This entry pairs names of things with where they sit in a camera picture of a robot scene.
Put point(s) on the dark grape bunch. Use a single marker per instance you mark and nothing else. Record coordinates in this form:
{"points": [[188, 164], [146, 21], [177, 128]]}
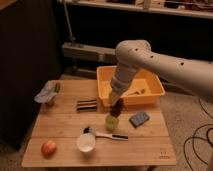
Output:
{"points": [[117, 108]]}

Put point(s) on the red apple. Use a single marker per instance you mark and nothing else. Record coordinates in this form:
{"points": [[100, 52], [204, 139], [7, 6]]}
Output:
{"points": [[48, 148]]}

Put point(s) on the crumpled white cloth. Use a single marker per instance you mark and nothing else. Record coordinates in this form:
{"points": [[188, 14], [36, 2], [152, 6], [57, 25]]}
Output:
{"points": [[46, 94]]}

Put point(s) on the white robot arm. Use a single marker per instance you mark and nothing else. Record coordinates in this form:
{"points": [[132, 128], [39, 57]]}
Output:
{"points": [[194, 76]]}

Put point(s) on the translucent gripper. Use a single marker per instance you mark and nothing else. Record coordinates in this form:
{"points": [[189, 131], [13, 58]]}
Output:
{"points": [[113, 97]]}

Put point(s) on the blue sponge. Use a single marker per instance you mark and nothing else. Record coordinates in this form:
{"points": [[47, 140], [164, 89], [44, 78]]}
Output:
{"points": [[138, 119]]}

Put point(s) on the green plastic cup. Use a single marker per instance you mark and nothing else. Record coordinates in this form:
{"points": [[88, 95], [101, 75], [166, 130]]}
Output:
{"points": [[111, 122]]}

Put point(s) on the metal shelf rail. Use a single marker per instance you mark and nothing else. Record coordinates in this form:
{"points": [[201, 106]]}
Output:
{"points": [[86, 51]]}

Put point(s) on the black striped block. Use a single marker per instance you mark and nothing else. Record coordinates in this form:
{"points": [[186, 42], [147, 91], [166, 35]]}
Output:
{"points": [[85, 105]]}

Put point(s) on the green pepper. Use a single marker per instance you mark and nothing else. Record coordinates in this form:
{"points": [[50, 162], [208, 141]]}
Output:
{"points": [[57, 87]]}

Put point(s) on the orange plastic bin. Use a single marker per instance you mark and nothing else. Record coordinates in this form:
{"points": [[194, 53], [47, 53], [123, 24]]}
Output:
{"points": [[142, 80]]}

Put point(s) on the white utensil in bin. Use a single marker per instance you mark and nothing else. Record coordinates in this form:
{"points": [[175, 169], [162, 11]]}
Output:
{"points": [[136, 92]]}

